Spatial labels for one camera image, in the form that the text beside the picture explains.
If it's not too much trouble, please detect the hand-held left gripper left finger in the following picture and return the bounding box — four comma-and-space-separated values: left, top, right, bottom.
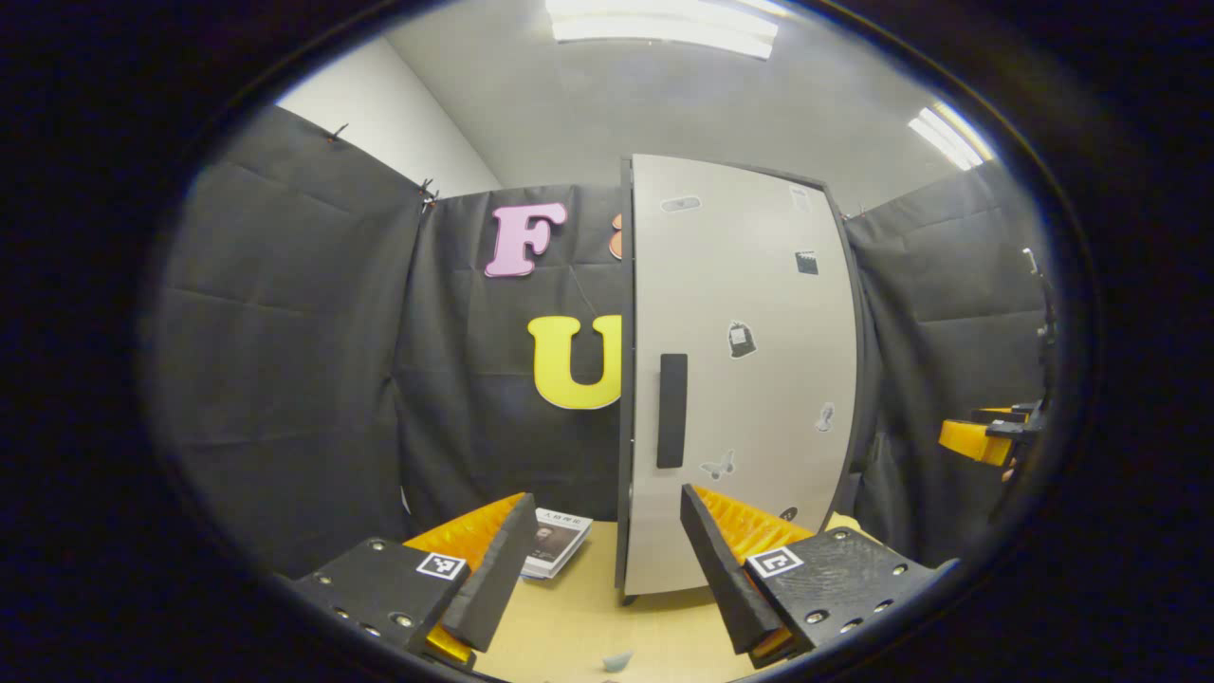
289, 492, 539, 670

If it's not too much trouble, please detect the large ceiling light panel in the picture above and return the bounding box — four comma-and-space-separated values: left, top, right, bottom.
545, 0, 781, 61

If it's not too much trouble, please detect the portrait cover book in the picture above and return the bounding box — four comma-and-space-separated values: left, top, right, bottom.
520, 508, 594, 581

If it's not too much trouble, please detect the black door handle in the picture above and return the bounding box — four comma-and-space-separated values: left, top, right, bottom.
655, 353, 689, 470

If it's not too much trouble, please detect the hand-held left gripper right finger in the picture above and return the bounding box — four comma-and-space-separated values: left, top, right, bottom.
680, 484, 954, 670

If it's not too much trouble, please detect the black backdrop cloth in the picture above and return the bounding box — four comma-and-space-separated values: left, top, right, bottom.
142, 104, 1054, 580

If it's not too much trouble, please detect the small ceiling light panel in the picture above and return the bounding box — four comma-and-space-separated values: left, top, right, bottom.
908, 102, 995, 172

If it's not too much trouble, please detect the grey cabinet door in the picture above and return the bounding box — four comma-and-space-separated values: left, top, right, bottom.
621, 154, 859, 597

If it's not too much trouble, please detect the dark grey cabinet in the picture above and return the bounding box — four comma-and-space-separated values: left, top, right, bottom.
614, 152, 869, 608

